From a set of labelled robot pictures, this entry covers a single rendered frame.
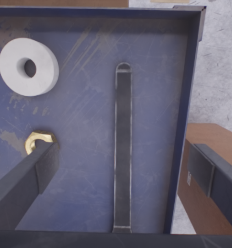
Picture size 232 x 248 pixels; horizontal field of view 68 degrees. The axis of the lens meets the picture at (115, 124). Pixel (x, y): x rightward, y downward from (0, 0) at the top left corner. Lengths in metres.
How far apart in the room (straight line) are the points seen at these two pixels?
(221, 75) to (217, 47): 0.17
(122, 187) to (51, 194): 0.13
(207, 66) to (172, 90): 0.99
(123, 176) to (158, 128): 0.09
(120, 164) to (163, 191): 0.09
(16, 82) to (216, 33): 1.16
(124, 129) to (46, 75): 0.13
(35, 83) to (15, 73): 0.03
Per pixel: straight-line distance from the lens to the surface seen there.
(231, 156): 0.84
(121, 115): 0.25
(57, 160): 0.17
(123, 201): 0.31
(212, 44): 1.26
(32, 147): 0.30
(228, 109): 1.34
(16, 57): 0.27
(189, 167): 0.17
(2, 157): 0.34
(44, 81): 0.25
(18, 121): 0.30
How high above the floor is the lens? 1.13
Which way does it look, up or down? 74 degrees down
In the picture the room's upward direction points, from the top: 174 degrees counter-clockwise
